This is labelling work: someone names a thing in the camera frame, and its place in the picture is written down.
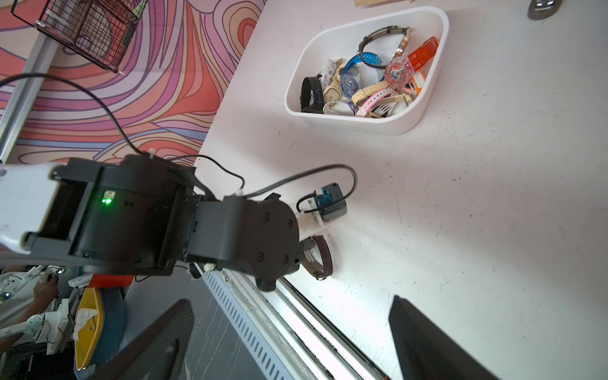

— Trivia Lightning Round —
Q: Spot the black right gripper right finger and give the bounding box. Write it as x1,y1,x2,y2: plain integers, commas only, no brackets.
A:
389,296,496,379

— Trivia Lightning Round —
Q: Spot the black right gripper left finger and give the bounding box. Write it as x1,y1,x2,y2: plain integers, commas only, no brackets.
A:
90,299,194,380

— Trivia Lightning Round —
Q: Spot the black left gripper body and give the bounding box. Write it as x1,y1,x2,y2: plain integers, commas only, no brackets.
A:
186,193,302,292

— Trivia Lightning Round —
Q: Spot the pink white kids watch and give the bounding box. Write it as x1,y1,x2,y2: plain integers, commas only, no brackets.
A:
356,88,397,117

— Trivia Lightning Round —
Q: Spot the black digital watch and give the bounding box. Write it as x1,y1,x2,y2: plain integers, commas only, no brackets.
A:
300,75,325,114

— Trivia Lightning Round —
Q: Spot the blue translucent watch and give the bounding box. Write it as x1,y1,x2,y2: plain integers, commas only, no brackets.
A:
339,52,384,100

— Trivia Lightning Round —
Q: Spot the red translucent watch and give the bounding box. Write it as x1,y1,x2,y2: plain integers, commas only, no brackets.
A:
384,36,439,90

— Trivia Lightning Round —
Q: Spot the dark brown leather watch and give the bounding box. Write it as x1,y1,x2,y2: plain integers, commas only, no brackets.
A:
358,25,412,69

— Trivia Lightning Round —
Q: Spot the purple white strap watch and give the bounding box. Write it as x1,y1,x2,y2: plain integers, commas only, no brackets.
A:
323,100,358,117

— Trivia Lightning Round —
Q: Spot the beige strap watch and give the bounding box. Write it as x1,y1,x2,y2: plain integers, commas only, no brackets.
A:
323,81,342,105

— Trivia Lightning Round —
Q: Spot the cream strap watch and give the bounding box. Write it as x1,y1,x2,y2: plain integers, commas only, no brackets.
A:
351,81,389,105

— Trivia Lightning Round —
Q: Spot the large beige square watch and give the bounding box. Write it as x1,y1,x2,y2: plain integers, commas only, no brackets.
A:
372,93,413,118

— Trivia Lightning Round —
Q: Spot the orange white band watch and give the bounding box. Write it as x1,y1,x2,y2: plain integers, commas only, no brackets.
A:
411,71,426,94

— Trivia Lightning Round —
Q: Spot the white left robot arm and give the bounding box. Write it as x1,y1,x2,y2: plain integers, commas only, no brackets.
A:
1,155,303,291

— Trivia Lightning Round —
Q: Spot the white plastic storage box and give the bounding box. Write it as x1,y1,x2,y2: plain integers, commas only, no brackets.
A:
285,6,449,136

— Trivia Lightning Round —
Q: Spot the small grey stapler remover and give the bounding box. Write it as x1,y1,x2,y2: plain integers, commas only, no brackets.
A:
527,0,563,21

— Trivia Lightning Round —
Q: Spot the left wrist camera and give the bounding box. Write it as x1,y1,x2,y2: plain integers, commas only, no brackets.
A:
300,182,348,225

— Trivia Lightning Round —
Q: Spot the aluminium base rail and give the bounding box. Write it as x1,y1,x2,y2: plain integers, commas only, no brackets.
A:
203,270,388,379

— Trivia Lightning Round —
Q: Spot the black wire basket left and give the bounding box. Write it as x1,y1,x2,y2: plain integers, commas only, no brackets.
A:
10,0,147,73

